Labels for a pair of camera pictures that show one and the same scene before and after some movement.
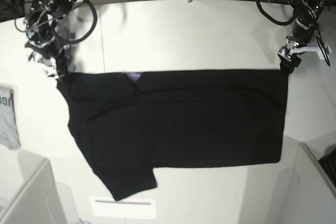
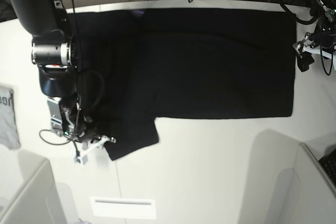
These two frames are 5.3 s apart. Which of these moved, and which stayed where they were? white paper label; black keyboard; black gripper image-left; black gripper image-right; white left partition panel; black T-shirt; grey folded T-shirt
Moved: black gripper image-right; black T-shirt; black gripper image-left
Stayed: white left partition panel; grey folded T-shirt; white paper label; black keyboard
